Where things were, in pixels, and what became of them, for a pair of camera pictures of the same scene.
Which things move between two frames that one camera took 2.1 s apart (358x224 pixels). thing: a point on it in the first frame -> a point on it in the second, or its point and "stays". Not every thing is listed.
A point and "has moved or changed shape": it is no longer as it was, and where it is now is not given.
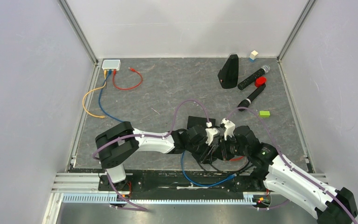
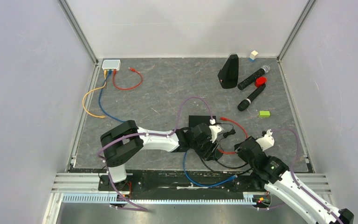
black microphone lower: [246, 102] stays
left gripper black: [205, 157] stays
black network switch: [193, 121] stays
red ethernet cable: [237, 158] has moved or changed shape
